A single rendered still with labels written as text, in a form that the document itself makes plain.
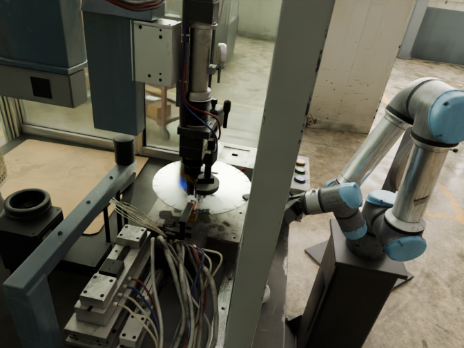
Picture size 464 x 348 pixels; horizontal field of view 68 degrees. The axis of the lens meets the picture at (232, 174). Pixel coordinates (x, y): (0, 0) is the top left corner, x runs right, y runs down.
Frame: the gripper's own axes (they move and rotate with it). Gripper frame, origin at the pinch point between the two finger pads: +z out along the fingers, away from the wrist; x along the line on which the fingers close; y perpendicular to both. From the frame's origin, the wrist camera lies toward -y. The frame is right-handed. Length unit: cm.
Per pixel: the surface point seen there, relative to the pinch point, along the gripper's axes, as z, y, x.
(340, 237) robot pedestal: -18.7, 24.0, -27.9
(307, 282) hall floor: 25, 70, -88
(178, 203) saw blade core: 13.1, -13.4, 15.5
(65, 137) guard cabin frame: 95, 26, 46
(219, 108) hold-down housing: -9.4, -6.9, 37.2
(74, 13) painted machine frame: 8, -21, 71
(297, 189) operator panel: -9.4, 23.5, -4.6
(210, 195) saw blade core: 7.5, -4.6, 12.1
